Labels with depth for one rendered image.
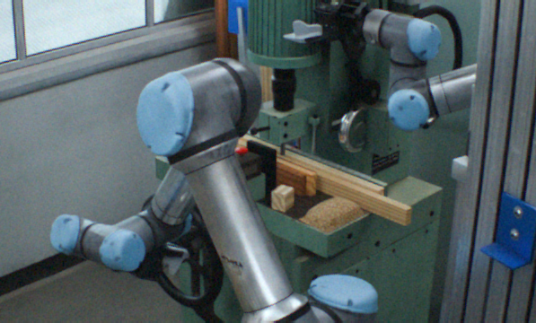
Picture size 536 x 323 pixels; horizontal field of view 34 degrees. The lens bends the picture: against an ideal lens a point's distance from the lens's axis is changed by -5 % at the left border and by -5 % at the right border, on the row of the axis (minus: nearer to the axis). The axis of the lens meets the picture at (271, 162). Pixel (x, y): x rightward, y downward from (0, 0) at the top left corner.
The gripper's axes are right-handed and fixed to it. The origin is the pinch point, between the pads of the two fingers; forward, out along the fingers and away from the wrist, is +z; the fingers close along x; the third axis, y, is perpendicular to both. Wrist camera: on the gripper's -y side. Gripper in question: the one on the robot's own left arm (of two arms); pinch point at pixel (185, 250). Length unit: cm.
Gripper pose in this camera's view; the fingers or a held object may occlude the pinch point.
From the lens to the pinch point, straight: 196.9
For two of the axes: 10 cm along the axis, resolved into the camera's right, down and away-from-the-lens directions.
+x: 7.1, 2.9, -6.4
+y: -3.6, 9.3, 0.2
